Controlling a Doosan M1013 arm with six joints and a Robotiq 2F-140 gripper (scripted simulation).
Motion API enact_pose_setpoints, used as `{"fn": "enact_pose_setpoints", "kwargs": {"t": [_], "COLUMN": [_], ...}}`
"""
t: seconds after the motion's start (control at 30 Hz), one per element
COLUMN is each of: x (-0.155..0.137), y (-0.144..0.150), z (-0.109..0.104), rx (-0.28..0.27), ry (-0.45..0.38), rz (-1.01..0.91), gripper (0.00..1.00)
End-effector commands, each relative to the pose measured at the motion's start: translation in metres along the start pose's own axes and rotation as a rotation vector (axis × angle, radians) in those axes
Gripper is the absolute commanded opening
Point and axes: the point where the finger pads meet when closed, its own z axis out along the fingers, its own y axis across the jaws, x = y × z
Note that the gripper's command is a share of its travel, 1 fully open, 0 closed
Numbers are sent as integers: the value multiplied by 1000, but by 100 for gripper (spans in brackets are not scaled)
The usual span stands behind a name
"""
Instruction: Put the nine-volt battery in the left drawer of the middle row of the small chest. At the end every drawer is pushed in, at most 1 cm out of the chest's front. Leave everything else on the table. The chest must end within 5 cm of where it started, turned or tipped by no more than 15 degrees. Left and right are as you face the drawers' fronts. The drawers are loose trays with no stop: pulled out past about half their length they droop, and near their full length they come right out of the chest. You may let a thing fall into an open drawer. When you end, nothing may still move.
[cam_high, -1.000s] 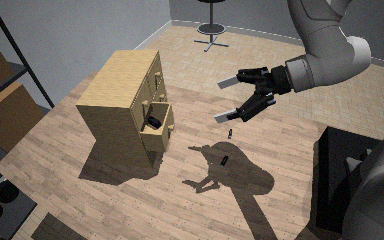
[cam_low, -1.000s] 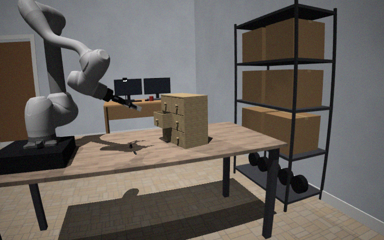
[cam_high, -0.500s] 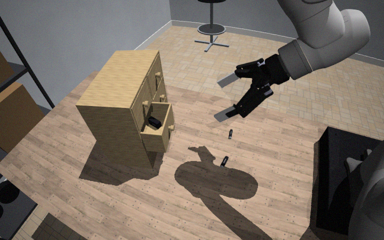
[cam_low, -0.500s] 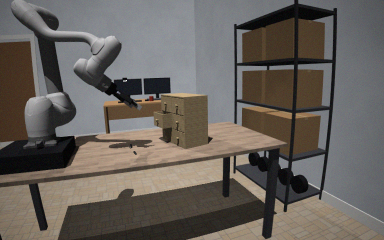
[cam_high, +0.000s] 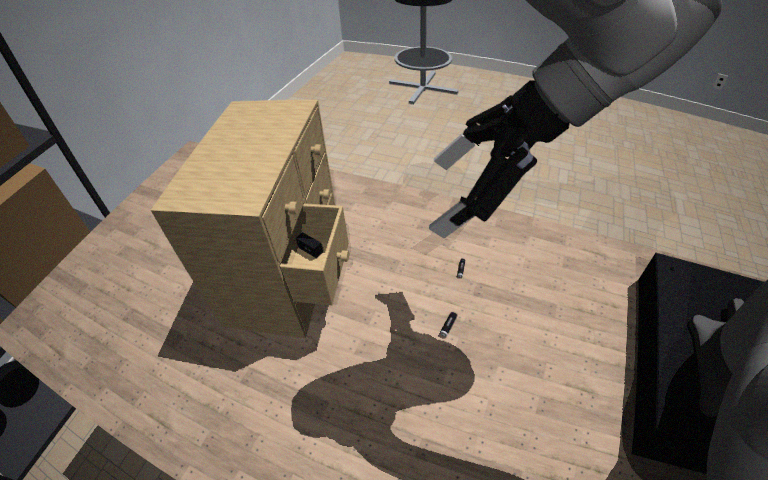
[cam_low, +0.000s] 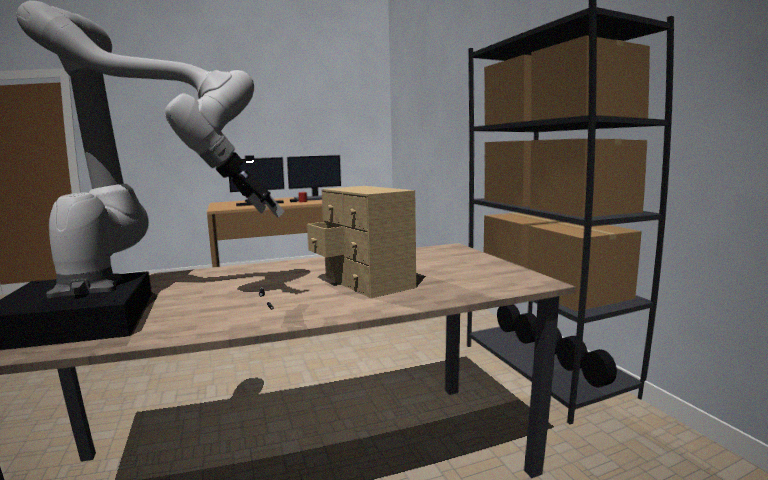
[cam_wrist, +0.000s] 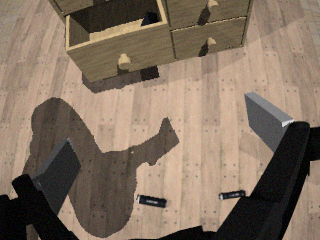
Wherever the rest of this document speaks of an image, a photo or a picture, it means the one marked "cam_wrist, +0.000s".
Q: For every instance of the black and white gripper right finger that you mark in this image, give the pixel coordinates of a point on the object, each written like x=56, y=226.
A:
x=266, y=213

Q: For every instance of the black nine-volt battery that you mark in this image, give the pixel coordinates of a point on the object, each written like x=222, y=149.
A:
x=149, y=18

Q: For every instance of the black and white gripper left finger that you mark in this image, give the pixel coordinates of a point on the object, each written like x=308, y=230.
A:
x=52, y=182

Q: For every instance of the small wooden chest of drawers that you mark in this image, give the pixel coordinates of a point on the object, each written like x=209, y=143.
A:
x=248, y=14

